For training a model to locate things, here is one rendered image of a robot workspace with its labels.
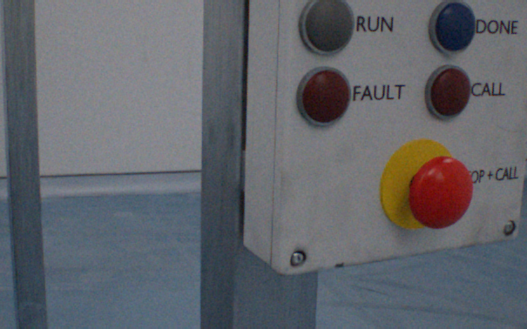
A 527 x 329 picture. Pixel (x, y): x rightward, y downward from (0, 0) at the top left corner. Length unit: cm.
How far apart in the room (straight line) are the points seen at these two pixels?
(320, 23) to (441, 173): 10
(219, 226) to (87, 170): 338
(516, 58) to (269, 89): 15
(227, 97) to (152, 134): 339
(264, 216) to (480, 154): 13
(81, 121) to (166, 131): 43
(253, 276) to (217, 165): 7
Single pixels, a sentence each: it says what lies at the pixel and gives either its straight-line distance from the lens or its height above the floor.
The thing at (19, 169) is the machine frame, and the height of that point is 66.
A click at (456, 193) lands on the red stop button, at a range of 41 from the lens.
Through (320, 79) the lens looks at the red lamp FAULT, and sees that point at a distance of 38.
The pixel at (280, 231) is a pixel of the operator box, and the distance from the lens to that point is 40.
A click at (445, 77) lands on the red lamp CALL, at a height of 96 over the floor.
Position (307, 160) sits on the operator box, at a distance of 39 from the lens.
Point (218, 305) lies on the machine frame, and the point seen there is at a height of 81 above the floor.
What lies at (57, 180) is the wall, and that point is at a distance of 385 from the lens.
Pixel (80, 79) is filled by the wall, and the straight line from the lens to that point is 377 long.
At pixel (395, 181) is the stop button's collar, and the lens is 42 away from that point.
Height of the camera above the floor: 101
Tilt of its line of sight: 13 degrees down
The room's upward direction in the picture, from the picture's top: 2 degrees clockwise
